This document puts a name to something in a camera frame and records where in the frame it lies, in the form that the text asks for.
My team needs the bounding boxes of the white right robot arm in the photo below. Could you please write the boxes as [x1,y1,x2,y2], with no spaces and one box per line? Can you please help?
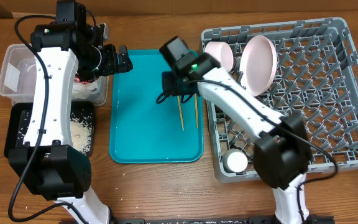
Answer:
[135,35,315,223]

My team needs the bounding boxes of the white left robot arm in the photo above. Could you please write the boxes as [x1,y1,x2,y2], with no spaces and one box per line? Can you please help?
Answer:
[6,1,133,223]

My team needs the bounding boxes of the rice grains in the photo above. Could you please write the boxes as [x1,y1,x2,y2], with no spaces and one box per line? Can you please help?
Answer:
[14,108,94,156]

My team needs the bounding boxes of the grey dishwasher rack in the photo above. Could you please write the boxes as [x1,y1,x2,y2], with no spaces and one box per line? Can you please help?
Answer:
[201,17,358,173]

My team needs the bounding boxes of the white tissue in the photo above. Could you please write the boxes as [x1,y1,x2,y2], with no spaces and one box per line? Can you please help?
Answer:
[72,77,99,100]

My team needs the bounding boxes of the teal plastic tray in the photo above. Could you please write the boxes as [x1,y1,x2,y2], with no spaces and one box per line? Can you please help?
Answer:
[109,49,204,164]

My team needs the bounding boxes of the wooden chopstick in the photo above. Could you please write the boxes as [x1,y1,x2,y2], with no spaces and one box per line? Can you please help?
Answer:
[177,96,185,131]
[194,94,199,129]

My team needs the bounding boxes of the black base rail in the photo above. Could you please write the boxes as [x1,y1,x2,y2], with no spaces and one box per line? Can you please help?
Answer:
[59,214,335,224]

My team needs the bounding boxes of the clear plastic bin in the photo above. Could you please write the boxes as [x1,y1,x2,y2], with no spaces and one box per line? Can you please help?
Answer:
[0,44,108,106]

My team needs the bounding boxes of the pink bowl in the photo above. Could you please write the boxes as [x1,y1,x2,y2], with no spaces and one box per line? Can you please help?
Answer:
[204,42,234,72]

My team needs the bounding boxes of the light green cup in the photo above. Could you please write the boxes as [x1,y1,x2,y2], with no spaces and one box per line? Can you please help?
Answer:
[223,149,248,173]

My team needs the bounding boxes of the red snack wrapper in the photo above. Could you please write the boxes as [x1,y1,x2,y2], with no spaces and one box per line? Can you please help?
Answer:
[74,75,98,85]

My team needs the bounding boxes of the large pink plate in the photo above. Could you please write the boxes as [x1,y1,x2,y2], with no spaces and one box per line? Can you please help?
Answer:
[239,35,277,96]

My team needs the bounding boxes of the black tray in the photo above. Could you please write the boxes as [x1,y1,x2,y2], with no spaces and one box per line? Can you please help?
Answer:
[4,101,96,158]

